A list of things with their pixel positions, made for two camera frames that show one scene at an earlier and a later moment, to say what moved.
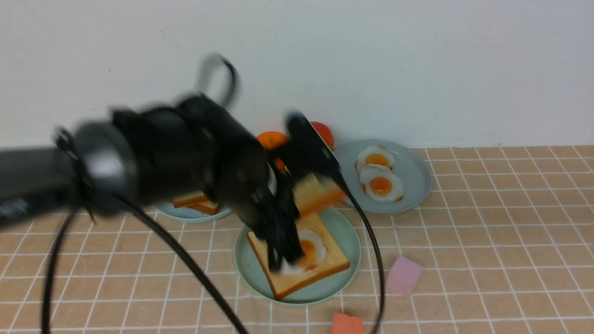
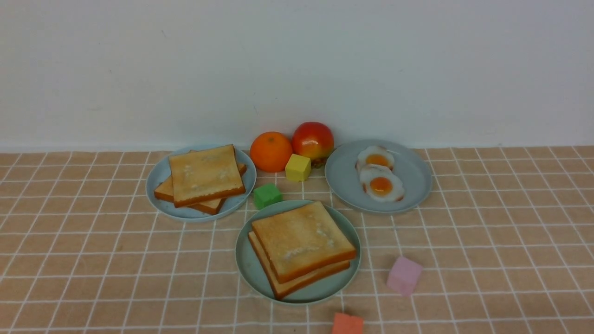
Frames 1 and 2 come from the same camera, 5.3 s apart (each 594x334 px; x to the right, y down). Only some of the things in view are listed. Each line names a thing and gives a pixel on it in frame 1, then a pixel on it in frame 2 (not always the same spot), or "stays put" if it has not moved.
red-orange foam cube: [344, 324] stays put
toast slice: [311, 195] → [302, 241]
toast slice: [208, 207] stays put
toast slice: [334, 260] stays put
